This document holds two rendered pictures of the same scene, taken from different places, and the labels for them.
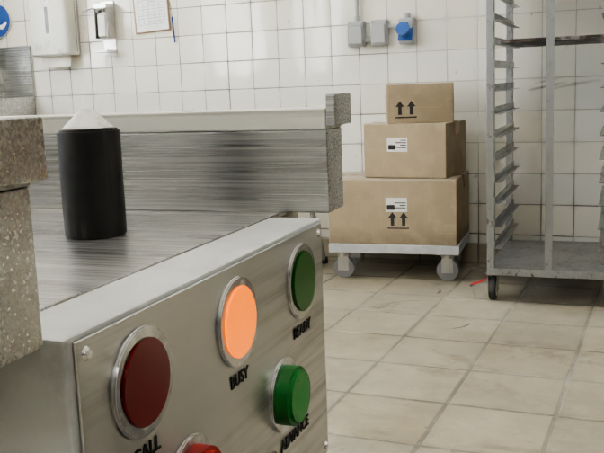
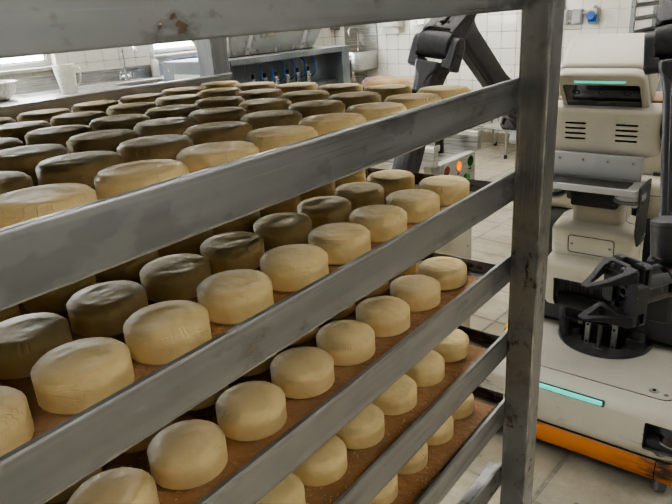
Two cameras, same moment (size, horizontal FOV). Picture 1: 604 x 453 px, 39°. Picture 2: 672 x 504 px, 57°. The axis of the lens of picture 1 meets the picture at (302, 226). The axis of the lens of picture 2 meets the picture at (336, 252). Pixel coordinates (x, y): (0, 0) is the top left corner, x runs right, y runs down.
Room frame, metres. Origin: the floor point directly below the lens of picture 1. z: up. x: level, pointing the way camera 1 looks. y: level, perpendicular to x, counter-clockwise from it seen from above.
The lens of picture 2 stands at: (-1.69, -0.25, 1.31)
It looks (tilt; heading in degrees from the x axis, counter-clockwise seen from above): 21 degrees down; 20
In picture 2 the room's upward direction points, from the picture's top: 4 degrees counter-clockwise
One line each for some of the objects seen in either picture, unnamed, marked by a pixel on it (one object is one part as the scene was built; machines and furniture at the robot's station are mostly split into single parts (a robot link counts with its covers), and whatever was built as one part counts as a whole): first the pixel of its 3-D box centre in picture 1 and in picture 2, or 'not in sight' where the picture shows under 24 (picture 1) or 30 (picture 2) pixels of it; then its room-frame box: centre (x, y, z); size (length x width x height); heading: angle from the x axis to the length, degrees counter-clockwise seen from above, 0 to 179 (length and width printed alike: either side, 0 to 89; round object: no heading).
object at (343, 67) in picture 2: not in sight; (264, 96); (0.68, 0.86, 1.01); 0.72 x 0.33 x 0.34; 159
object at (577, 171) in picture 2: not in sight; (591, 196); (-0.01, -0.36, 0.83); 0.28 x 0.16 x 0.22; 71
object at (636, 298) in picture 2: not in sight; (605, 303); (-0.74, -0.34, 0.87); 0.09 x 0.07 x 0.07; 131
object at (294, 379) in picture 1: (287, 395); not in sight; (0.41, 0.01, 0.76); 0.03 x 0.02 x 0.03; 159
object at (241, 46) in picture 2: not in sight; (258, 34); (0.68, 0.86, 1.25); 0.56 x 0.29 x 0.14; 159
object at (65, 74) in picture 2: not in sight; (68, 78); (2.12, 3.07, 0.98); 0.20 x 0.14 x 0.20; 107
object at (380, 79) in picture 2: not in sight; (399, 84); (4.42, 1.15, 0.62); 0.72 x 0.42 x 0.17; 73
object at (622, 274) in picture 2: not in sight; (606, 288); (-0.74, -0.35, 0.89); 0.09 x 0.07 x 0.07; 131
